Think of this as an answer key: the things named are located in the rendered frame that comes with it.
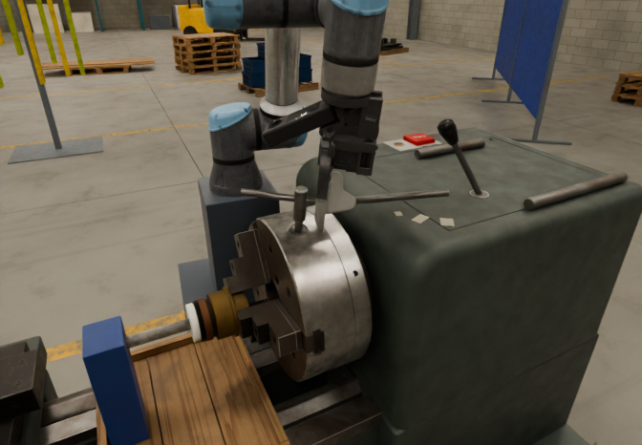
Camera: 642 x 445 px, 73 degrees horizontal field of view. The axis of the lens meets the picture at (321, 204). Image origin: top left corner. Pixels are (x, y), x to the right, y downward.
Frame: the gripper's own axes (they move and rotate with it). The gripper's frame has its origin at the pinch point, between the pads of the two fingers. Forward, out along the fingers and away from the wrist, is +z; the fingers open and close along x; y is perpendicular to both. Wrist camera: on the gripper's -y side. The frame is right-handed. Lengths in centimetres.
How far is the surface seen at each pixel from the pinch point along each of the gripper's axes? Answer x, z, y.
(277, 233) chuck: -1.7, 5.9, -6.9
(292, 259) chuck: -6.5, 7.0, -3.5
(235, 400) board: -12.8, 40.4, -12.6
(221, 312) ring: -9.9, 18.3, -15.0
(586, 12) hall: 1070, 128, 524
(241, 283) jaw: -3.6, 17.1, -13.1
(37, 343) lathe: -5, 42, -58
